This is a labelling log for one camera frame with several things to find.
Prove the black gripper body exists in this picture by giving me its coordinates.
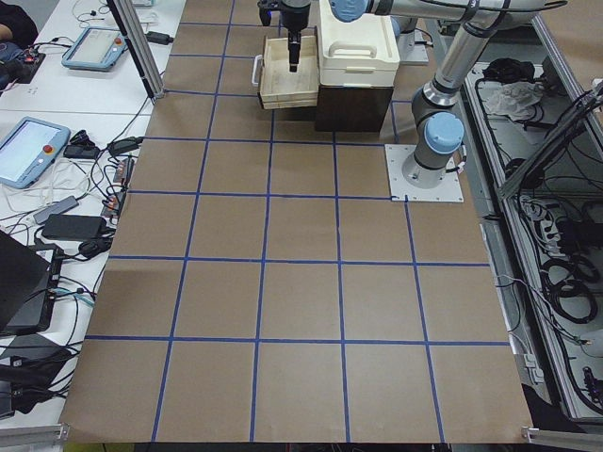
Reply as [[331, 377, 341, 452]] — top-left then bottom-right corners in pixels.
[[280, 0, 311, 33]]

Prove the blue teach pendant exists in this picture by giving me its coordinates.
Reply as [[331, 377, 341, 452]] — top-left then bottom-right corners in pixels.
[[1, 117, 71, 189], [61, 27, 126, 72]]

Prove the black power brick left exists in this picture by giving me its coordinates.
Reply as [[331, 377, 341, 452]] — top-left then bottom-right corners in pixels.
[[41, 214, 106, 241]]

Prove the light wooden drawer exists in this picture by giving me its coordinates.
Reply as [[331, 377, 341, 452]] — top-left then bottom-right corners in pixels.
[[254, 36, 318, 110]]

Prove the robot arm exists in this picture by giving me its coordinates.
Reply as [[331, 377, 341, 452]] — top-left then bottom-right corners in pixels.
[[328, 1, 567, 128]]

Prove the black laptop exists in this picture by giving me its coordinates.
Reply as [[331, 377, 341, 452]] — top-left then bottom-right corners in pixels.
[[1, 233, 64, 336]]

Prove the aluminium frame post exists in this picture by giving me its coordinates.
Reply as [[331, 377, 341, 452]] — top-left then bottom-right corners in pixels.
[[107, 0, 164, 101]]

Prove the crumpled white cloth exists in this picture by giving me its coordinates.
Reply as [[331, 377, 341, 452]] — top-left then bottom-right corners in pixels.
[[484, 81, 543, 121]]

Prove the blue teach pendant near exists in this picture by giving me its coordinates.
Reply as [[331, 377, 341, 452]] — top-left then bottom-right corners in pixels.
[[1, 117, 71, 189]]

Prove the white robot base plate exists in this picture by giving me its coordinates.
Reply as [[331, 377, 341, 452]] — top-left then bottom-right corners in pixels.
[[384, 144, 464, 202]]

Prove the white plastic tray box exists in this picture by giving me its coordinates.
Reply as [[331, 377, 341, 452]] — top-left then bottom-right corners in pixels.
[[318, 1, 399, 88]]

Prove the blue teach pendant far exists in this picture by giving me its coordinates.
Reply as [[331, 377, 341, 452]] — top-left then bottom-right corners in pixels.
[[61, 27, 126, 72]]

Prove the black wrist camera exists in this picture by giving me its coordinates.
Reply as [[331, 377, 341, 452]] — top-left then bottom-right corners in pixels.
[[257, 0, 282, 26]]

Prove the dark brown wooden cabinet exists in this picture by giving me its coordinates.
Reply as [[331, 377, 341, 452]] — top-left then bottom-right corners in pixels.
[[315, 85, 394, 132]]

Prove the grey usb hub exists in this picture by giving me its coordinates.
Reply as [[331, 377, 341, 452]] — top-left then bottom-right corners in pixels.
[[33, 196, 79, 225]]

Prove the aluminium rail frame right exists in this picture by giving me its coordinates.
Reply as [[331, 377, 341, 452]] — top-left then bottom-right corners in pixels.
[[464, 1, 602, 430]]

